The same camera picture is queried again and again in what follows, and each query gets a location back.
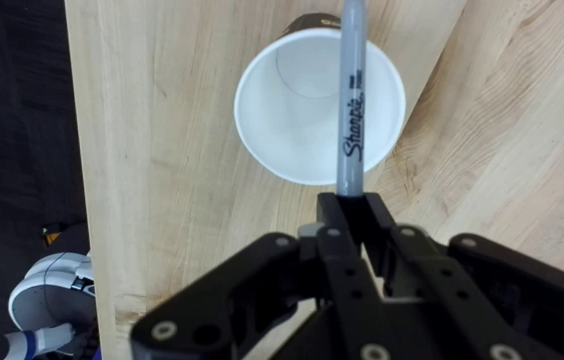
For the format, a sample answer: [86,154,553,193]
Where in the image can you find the grey Sharpie marker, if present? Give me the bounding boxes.
[335,0,366,198]

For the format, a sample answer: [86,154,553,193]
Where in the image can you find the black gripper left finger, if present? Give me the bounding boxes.
[130,192,390,360]

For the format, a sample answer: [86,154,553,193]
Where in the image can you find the brown paper cup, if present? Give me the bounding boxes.
[233,27,406,185]

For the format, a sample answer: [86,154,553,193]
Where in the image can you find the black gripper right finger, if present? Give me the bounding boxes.
[343,193,564,360]

